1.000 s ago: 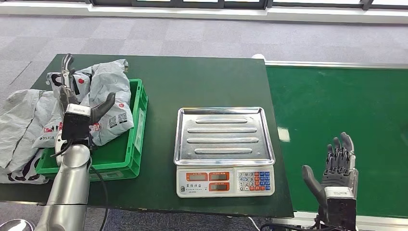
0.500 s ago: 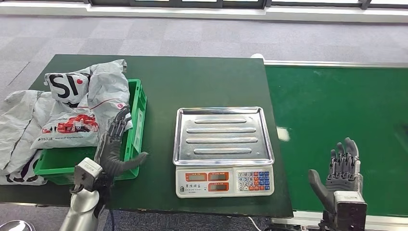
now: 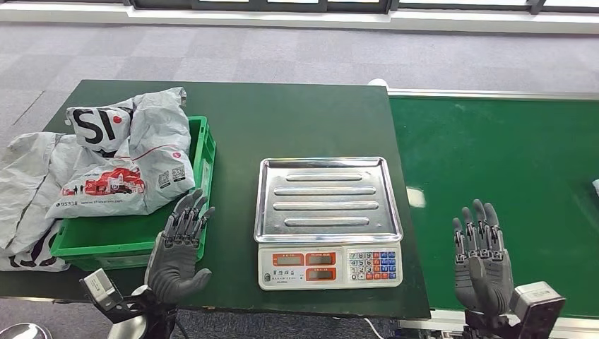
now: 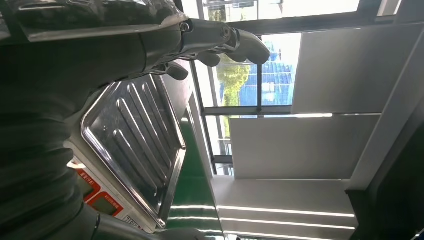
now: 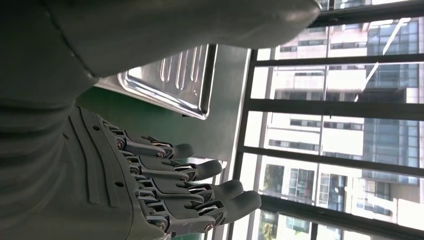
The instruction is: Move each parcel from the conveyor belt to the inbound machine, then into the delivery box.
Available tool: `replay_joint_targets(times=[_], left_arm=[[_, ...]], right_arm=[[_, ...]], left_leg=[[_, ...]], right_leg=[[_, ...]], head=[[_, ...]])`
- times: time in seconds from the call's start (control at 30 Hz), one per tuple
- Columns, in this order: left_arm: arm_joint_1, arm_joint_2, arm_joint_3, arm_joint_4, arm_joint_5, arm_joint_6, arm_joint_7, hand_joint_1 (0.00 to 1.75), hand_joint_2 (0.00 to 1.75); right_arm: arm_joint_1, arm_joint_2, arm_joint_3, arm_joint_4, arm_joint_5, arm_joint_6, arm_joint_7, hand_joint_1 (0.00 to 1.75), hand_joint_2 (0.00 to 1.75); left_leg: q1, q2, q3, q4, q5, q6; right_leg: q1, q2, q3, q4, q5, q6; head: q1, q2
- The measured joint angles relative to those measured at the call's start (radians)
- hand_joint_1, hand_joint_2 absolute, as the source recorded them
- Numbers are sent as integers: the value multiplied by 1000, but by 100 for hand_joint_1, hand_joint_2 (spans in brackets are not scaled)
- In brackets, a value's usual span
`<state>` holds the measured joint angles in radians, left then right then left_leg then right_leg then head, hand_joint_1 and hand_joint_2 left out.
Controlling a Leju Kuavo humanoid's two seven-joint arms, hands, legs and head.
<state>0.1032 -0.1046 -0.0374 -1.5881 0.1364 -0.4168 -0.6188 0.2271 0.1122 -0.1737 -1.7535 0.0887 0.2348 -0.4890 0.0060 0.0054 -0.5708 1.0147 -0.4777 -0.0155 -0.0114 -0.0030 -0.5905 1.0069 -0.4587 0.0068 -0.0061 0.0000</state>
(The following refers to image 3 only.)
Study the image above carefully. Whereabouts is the grey courier parcel with red print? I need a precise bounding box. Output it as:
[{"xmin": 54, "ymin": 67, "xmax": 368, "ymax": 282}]
[{"xmin": 45, "ymin": 87, "xmax": 196, "ymax": 220}]

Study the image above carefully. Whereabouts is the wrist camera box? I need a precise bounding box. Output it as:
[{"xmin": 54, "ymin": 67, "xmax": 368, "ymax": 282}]
[
  {"xmin": 510, "ymin": 281, "xmax": 567, "ymax": 339},
  {"xmin": 79, "ymin": 268, "xmax": 126, "ymax": 314}
]

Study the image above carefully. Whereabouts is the white cable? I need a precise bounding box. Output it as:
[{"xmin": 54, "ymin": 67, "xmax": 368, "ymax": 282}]
[{"xmin": 362, "ymin": 318, "xmax": 386, "ymax": 339}]

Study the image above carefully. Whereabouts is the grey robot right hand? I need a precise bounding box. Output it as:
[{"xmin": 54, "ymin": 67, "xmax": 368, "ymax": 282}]
[{"xmin": 451, "ymin": 199, "xmax": 515, "ymax": 316}]

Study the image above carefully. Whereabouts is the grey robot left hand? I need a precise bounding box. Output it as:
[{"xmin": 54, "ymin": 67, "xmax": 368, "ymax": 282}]
[{"xmin": 145, "ymin": 188, "xmax": 216, "ymax": 305}]

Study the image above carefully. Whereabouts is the green plastic crate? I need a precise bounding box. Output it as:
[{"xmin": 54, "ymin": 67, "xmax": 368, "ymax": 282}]
[{"xmin": 49, "ymin": 115, "xmax": 217, "ymax": 273}]

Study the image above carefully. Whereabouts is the white electronic weighing scale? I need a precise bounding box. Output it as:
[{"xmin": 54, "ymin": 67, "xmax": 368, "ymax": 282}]
[{"xmin": 253, "ymin": 156, "xmax": 404, "ymax": 292}]

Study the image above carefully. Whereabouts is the crumpled grey courier bag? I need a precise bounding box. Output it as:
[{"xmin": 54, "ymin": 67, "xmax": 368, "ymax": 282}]
[{"xmin": 0, "ymin": 131, "xmax": 72, "ymax": 273}]

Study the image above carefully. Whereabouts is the steel scale pan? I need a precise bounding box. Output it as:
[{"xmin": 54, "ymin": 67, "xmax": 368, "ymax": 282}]
[{"xmin": 253, "ymin": 156, "xmax": 404, "ymax": 244}]

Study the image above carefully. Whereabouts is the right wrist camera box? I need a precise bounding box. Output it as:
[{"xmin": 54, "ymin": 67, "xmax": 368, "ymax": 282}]
[{"xmin": 510, "ymin": 281, "xmax": 567, "ymax": 339}]

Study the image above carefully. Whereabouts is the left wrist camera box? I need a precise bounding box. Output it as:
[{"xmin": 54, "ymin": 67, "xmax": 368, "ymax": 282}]
[{"xmin": 79, "ymin": 268, "xmax": 126, "ymax": 314}]

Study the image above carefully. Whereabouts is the shiny silver dome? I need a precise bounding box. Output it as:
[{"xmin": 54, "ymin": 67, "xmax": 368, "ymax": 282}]
[{"xmin": 0, "ymin": 323, "xmax": 53, "ymax": 339}]

